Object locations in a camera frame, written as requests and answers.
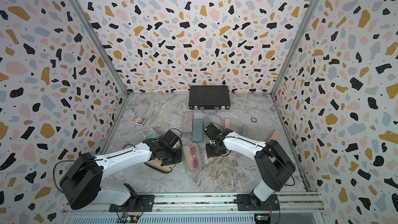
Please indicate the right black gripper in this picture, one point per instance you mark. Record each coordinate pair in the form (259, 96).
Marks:
(209, 154)

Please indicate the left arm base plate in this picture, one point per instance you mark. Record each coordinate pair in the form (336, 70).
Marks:
(139, 203)

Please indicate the aluminium front rail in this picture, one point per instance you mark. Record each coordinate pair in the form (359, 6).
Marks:
(209, 208)

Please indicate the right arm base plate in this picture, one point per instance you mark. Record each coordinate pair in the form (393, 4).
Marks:
(249, 202)

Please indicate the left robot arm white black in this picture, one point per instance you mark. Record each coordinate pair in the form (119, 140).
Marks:
(84, 184)

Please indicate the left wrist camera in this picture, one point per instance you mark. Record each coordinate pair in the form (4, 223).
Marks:
(170, 140)

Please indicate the black case beige lining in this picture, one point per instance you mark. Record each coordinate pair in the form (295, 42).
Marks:
(156, 164)

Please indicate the grey case mint lining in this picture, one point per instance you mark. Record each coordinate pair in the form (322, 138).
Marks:
(197, 131)

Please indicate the black ribbed briefcase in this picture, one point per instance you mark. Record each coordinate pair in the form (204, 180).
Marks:
(209, 98)

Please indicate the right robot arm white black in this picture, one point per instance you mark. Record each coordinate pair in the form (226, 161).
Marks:
(274, 165)

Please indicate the closed pink glasses case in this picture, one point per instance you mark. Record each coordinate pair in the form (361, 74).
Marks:
(275, 135)

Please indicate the pink glasses case grey lining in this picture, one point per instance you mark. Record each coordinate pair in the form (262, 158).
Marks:
(227, 123)

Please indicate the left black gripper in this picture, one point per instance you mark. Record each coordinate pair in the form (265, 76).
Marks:
(179, 158)

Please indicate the playing card box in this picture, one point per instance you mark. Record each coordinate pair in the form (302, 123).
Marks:
(138, 120)

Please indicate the mint green glasses case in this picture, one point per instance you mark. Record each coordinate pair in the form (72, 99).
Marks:
(152, 136)

